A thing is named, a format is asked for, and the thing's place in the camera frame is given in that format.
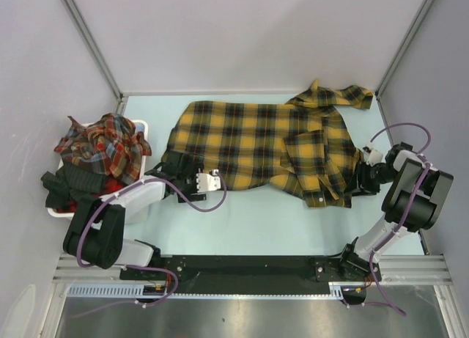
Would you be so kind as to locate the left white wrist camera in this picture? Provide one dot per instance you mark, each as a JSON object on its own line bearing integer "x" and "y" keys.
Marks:
{"x": 206, "y": 182}

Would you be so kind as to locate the yellow plaid shirt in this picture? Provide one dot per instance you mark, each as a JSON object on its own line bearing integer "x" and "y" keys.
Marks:
{"x": 301, "y": 147}

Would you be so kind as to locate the left aluminium frame post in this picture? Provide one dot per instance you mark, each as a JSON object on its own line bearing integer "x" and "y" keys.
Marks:
{"x": 96, "y": 54}

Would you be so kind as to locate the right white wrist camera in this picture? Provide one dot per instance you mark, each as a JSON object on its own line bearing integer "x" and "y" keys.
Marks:
{"x": 372, "y": 156}

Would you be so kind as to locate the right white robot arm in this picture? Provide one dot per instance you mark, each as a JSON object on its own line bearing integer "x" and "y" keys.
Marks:
{"x": 413, "y": 202}

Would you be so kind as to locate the aluminium front rail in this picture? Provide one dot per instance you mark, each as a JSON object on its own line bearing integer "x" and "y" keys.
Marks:
{"x": 395, "y": 269}

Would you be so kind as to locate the red black plaid shirt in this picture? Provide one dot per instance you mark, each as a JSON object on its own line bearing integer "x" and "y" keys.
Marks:
{"x": 112, "y": 185}

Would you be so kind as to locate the red blue plaid shirt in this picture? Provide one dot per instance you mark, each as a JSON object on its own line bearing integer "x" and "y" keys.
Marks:
{"x": 111, "y": 146}

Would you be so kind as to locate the aluminium frame post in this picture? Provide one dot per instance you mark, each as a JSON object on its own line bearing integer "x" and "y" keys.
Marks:
{"x": 96, "y": 54}
{"x": 405, "y": 44}

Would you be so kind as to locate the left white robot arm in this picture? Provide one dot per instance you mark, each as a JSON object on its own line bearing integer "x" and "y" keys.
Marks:
{"x": 96, "y": 233}

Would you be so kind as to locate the dark striped shirt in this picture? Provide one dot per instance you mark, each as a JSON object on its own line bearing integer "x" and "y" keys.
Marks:
{"x": 68, "y": 185}

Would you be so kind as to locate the right aluminium frame post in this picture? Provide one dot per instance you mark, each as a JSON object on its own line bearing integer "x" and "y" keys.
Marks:
{"x": 405, "y": 44}

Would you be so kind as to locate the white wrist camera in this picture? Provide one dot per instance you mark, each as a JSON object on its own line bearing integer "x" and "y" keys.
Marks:
{"x": 372, "y": 156}
{"x": 206, "y": 182}

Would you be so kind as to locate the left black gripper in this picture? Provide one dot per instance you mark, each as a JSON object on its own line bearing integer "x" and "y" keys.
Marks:
{"x": 189, "y": 195}

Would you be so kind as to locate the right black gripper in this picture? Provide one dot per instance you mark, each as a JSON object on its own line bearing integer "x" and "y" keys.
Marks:
{"x": 364, "y": 188}

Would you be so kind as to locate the white laundry basket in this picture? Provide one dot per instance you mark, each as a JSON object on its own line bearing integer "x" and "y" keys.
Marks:
{"x": 138, "y": 217}

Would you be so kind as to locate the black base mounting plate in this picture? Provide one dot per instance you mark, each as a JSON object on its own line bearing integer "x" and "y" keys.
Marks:
{"x": 260, "y": 275}

